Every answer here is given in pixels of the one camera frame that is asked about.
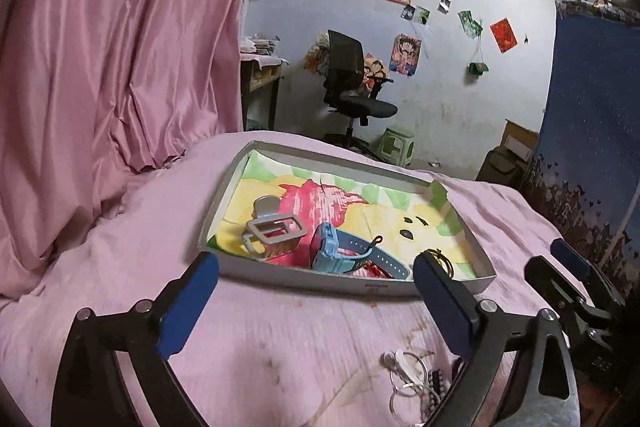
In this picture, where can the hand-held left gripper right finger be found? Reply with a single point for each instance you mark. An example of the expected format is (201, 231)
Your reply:
(442, 302)

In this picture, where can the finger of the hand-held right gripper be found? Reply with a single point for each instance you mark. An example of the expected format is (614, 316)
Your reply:
(550, 279)
(571, 255)

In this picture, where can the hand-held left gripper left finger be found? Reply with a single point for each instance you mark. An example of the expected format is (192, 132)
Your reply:
(187, 302)

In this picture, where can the grey cardboard box tray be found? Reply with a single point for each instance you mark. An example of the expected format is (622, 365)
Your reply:
(300, 274)

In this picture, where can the pink bed sheet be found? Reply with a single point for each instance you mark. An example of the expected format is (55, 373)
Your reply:
(280, 347)

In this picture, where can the colourful printed paper liner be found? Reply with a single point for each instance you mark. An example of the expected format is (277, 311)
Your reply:
(390, 212)

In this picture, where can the dark bag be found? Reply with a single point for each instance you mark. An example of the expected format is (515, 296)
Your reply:
(500, 169)

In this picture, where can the grey wrist watch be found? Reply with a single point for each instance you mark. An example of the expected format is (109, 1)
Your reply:
(272, 228)

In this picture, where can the cardboard box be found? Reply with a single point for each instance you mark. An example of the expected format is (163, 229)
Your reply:
(520, 141)

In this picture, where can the blue wrist watch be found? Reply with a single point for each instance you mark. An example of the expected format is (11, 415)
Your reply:
(326, 248)

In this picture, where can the blue printed blanket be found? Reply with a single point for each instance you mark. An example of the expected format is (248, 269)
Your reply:
(590, 117)

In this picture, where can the green plastic stool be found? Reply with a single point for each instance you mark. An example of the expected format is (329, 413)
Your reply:
(396, 146)

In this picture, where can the hanging green ornament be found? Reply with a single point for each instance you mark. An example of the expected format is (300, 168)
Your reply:
(477, 68)

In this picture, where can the black office chair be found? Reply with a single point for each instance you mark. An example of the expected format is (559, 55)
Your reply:
(350, 102)

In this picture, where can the wooden desk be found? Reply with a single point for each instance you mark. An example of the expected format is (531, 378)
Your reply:
(257, 77)

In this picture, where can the colourful figure poster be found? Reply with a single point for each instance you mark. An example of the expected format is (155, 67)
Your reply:
(372, 69)

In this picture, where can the pink curtain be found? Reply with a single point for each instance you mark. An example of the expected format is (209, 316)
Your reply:
(110, 57)

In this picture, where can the stack of books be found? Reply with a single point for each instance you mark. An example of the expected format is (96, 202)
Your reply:
(257, 46)

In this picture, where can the red wall card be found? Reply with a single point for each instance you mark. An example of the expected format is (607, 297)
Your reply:
(503, 36)

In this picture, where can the cartoon wall poster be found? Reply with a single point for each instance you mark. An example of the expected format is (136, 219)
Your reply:
(405, 56)

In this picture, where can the green wall photos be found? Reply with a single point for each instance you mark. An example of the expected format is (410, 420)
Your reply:
(470, 24)

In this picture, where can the black and white wall photo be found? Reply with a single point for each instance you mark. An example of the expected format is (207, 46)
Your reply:
(444, 5)

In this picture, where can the pair of small wall photos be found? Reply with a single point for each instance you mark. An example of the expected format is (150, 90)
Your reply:
(415, 14)

